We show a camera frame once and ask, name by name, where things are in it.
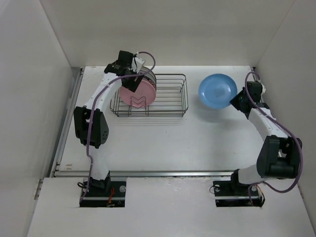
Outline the aluminium front rail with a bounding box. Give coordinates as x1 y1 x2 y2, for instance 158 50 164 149
51 170 233 178

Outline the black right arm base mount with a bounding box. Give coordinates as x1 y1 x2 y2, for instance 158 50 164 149
210 180 266 207

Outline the grey rimmed plate at back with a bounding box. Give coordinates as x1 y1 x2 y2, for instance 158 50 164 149
139 66 156 80

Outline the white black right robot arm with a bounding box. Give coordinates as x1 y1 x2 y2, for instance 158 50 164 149
229 81 302 195

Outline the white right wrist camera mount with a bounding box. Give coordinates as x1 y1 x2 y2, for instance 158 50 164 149
261 84 266 95

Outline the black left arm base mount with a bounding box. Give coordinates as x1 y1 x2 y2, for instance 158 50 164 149
79 181 126 208

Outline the white plate green patterned rim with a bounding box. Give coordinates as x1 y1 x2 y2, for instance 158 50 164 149
144 74 157 90

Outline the blue plastic plate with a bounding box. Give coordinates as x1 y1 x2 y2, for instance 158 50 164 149
198 74 237 109

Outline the dark wire dish rack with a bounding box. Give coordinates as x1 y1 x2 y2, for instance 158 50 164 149
110 74 189 117

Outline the pink plastic plate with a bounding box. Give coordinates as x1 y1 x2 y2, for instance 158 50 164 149
119 79 156 108

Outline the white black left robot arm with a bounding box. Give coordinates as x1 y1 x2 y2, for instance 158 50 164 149
74 50 145 196

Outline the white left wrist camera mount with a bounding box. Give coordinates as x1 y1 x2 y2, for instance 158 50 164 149
131 54 145 73

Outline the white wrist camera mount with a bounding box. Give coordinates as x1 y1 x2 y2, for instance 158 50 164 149
131 54 145 73
261 84 266 95

